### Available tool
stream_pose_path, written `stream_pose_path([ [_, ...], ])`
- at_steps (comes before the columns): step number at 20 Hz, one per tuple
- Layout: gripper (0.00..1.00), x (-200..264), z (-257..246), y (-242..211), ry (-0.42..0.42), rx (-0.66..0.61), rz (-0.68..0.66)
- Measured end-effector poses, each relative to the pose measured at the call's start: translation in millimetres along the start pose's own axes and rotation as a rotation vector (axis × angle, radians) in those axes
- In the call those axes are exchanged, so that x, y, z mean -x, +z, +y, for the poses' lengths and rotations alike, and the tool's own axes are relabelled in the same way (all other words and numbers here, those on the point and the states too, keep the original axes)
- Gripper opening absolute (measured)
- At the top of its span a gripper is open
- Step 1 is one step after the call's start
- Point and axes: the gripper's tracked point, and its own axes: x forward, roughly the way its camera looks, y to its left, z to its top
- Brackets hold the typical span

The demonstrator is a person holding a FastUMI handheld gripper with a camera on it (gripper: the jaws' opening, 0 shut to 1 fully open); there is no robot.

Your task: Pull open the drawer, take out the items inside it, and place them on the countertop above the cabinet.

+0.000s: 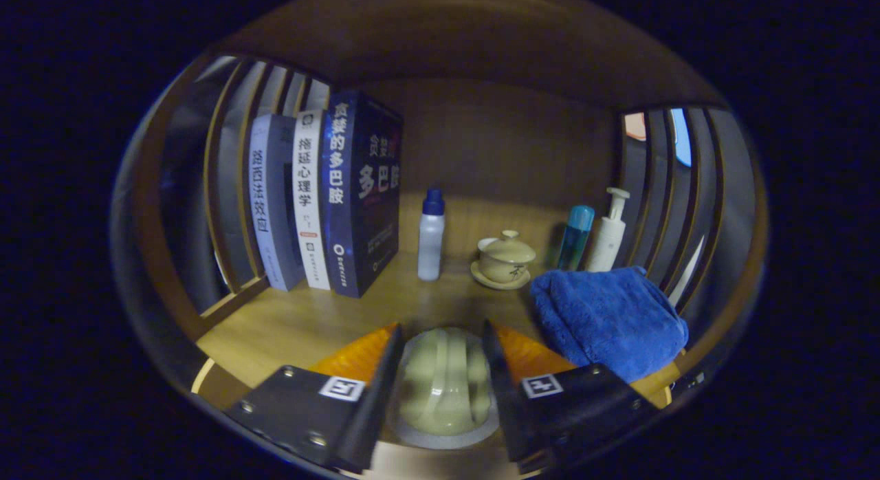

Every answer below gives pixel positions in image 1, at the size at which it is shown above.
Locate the wooden countertop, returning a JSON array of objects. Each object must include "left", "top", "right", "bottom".
[{"left": 196, "top": 250, "right": 681, "bottom": 480}]

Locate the light blue book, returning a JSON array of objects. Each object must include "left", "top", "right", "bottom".
[{"left": 248, "top": 113, "right": 307, "bottom": 292}]

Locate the white bottle blue cap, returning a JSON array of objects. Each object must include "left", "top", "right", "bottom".
[{"left": 417, "top": 188, "right": 446, "bottom": 282}]

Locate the blue towel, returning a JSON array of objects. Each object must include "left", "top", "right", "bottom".
[{"left": 529, "top": 265, "right": 690, "bottom": 384}]

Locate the white book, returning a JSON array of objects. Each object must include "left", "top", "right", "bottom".
[{"left": 292, "top": 109, "right": 332, "bottom": 291}]

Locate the wooden cabinet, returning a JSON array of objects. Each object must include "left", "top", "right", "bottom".
[{"left": 110, "top": 0, "right": 769, "bottom": 426}]

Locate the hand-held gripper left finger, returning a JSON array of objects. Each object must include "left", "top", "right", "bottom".
[{"left": 222, "top": 322, "right": 405, "bottom": 475}]

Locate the cream scrub brush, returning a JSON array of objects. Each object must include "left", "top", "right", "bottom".
[{"left": 388, "top": 327, "right": 501, "bottom": 450}]

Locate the teal bottle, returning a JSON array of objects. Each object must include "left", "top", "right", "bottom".
[{"left": 555, "top": 205, "right": 596, "bottom": 272}]

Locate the dark blue book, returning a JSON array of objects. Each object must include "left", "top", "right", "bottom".
[{"left": 320, "top": 89, "right": 404, "bottom": 299}]

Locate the white pump bottle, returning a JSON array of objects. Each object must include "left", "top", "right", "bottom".
[{"left": 584, "top": 187, "right": 631, "bottom": 273}]

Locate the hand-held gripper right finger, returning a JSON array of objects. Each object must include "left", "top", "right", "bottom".
[{"left": 481, "top": 318, "right": 659, "bottom": 476}]

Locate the beige lidded teacup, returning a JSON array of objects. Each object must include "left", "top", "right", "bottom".
[{"left": 470, "top": 230, "right": 537, "bottom": 291}]

